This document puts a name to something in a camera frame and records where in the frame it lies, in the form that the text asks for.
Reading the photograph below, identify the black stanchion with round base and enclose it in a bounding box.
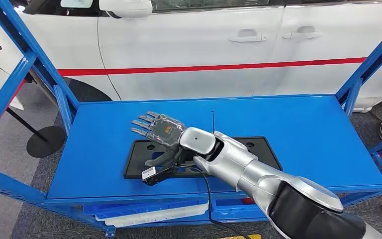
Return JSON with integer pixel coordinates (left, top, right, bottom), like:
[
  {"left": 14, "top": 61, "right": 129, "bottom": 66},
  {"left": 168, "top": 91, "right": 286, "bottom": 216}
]
[{"left": 0, "top": 84, "right": 67, "bottom": 158}]

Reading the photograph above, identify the blue metal shelf rack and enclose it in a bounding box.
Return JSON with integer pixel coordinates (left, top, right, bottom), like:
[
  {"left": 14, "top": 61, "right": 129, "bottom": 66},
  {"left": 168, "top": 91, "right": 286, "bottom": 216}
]
[{"left": 0, "top": 0, "right": 382, "bottom": 239}]

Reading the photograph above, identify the yellow floor tape square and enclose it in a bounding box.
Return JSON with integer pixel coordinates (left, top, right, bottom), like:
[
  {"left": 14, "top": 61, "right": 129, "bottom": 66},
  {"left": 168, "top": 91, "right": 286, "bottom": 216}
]
[{"left": 217, "top": 234, "right": 263, "bottom": 239}]

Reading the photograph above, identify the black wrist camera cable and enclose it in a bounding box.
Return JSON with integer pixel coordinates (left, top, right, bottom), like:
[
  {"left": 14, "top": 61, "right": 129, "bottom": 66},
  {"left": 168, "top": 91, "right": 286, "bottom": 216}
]
[{"left": 174, "top": 165, "right": 252, "bottom": 239}]

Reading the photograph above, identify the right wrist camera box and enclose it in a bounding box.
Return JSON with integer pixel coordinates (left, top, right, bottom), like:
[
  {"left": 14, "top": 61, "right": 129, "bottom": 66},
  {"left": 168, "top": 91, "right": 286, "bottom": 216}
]
[{"left": 141, "top": 164, "right": 182, "bottom": 187}]

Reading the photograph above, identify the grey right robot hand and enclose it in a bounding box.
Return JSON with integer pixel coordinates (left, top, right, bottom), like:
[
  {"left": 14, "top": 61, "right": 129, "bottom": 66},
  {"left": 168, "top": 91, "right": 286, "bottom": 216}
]
[{"left": 131, "top": 111, "right": 188, "bottom": 167}]

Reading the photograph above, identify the black plastic plate frame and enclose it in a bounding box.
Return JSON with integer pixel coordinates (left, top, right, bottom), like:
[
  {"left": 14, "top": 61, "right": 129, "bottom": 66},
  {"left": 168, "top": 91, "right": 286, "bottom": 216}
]
[{"left": 123, "top": 136, "right": 283, "bottom": 180}]

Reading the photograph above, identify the white car with red stripe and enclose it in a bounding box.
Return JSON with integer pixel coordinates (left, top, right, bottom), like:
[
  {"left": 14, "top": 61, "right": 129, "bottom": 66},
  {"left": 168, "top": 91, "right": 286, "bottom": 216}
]
[{"left": 0, "top": 0, "right": 382, "bottom": 114}]

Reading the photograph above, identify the white plastic tray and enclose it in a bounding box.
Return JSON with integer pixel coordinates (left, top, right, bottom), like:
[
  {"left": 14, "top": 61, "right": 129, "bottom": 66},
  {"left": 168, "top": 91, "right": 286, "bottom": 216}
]
[{"left": 95, "top": 203, "right": 210, "bottom": 228}]

